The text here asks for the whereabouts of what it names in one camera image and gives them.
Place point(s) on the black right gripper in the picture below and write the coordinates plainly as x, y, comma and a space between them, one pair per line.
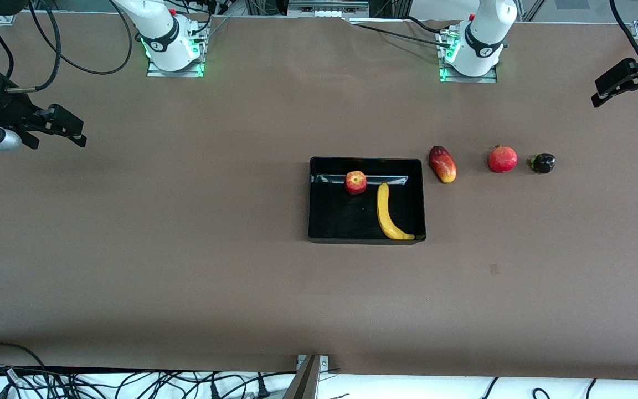
8, 110

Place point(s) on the yellow banana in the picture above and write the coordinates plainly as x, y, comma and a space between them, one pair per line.
384, 210

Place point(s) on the red yellow apple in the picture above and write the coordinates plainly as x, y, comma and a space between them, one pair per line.
355, 182

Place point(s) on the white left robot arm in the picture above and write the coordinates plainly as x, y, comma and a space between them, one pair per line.
485, 39

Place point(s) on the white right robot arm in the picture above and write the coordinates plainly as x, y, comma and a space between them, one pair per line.
166, 33

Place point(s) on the dark purple mangosteen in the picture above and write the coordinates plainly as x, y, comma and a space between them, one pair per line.
544, 163

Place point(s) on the red pomegranate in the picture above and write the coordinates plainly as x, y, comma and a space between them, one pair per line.
502, 159

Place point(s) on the red yellow mango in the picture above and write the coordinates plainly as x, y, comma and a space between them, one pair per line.
443, 165

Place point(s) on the black rectangular plastic tray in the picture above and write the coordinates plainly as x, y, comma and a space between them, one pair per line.
341, 216

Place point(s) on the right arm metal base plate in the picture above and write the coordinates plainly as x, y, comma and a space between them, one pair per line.
175, 73

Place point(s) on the silver metal frame bracket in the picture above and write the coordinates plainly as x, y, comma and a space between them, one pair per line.
327, 8

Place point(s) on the aluminium profile post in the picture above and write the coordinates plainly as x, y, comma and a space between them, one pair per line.
305, 382

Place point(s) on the small metal corner bracket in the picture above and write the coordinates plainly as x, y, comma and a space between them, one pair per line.
324, 361

